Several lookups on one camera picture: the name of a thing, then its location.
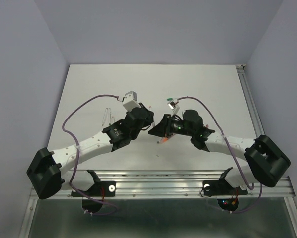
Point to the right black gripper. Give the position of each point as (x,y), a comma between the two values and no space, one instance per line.
(163,128)

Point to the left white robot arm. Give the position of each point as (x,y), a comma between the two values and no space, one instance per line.
(48,168)

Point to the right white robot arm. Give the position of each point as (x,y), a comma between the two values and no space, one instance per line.
(266,163)

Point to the aluminium right side rail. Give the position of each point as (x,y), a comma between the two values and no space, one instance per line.
(251,126)

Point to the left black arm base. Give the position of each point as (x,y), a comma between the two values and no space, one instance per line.
(93,199)

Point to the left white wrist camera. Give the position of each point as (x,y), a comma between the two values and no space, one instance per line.
(130,101)

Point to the aluminium front rail frame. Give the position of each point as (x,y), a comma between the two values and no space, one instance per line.
(165,204)

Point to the tan orange marker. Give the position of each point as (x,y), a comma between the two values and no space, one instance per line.
(167,138)

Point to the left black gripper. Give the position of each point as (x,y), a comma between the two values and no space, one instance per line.
(149,118)

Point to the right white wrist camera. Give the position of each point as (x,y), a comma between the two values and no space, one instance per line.
(174,106)

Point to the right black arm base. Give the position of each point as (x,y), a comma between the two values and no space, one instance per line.
(220,191)

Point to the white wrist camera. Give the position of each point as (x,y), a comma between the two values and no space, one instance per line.
(130,101)
(174,106)

